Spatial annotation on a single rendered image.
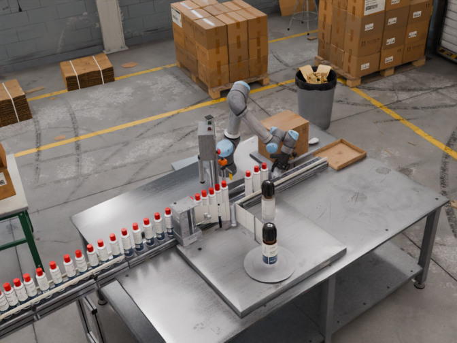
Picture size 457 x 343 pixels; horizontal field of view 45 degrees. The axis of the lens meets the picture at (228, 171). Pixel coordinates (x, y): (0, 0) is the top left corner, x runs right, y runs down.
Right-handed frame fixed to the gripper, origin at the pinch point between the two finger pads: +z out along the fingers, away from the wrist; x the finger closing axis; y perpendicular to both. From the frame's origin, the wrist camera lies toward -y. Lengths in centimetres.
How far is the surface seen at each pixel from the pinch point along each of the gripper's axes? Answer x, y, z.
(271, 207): -27.7, 32.6, 7.4
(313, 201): 15.6, 29.1, 3.1
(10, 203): -125, -115, 90
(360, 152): 74, 8, -31
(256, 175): -18.2, 2.2, -0.2
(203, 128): -68, -8, -23
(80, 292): -124, 6, 83
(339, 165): 48, 13, -20
